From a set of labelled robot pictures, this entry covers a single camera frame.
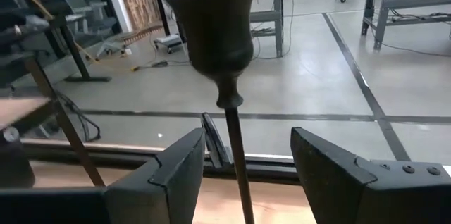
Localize black metal rig frame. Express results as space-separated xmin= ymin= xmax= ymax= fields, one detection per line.
xmin=19 ymin=141 xmax=300 ymax=186

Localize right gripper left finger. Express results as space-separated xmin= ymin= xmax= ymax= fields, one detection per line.
xmin=105 ymin=127 xmax=206 ymax=224

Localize black desk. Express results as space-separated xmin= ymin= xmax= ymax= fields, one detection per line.
xmin=132 ymin=0 xmax=187 ymax=38

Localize small wheeled dolly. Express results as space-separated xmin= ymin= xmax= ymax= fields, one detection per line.
xmin=153 ymin=32 xmax=185 ymax=55

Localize black desk T-foot leg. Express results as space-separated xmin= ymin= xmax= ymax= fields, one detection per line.
xmin=45 ymin=5 xmax=113 ymax=84

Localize wooden riser shelf dark frame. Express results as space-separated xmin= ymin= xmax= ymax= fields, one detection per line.
xmin=0 ymin=56 xmax=106 ymax=188

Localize grey office chair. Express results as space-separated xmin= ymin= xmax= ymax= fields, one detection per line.
xmin=56 ymin=0 xmax=119 ymax=58

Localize yellow cable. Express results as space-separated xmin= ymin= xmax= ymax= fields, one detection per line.
xmin=3 ymin=0 xmax=142 ymax=73

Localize grey workbench wooden top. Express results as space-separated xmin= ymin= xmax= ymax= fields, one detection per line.
xmin=359 ymin=0 xmax=451 ymax=51
xmin=248 ymin=0 xmax=287 ymax=58

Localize black metal candlestick holder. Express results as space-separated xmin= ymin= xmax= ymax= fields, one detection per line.
xmin=160 ymin=0 xmax=262 ymax=224

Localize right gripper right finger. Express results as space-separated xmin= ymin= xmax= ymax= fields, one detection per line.
xmin=290 ymin=127 xmax=451 ymax=224

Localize stacked wooden pallets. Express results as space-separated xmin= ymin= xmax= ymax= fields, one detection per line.
xmin=118 ymin=0 xmax=165 ymax=46

